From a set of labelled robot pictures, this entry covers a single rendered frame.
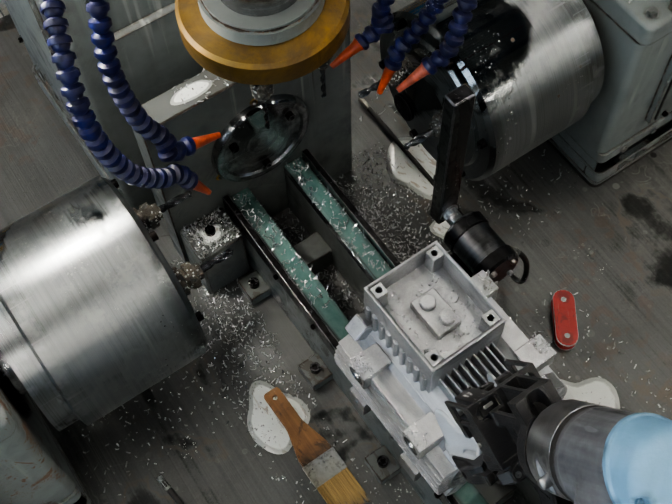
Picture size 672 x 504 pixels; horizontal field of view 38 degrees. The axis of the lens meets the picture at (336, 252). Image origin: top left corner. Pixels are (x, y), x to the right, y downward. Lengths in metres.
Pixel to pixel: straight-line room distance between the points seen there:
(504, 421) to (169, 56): 0.71
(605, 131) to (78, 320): 0.78
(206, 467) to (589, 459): 0.76
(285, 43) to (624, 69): 0.53
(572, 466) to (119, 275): 0.57
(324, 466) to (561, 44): 0.62
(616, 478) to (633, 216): 0.93
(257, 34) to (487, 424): 0.43
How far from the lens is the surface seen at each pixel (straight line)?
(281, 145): 1.36
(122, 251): 1.09
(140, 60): 1.29
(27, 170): 1.63
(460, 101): 1.06
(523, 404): 0.78
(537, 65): 1.26
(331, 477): 1.34
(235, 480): 1.35
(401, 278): 1.10
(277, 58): 0.99
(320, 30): 1.01
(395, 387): 1.10
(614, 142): 1.50
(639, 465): 0.65
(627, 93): 1.39
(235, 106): 1.25
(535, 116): 1.27
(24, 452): 1.14
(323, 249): 1.42
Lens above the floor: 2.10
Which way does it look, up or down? 62 degrees down
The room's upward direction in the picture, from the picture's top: 3 degrees counter-clockwise
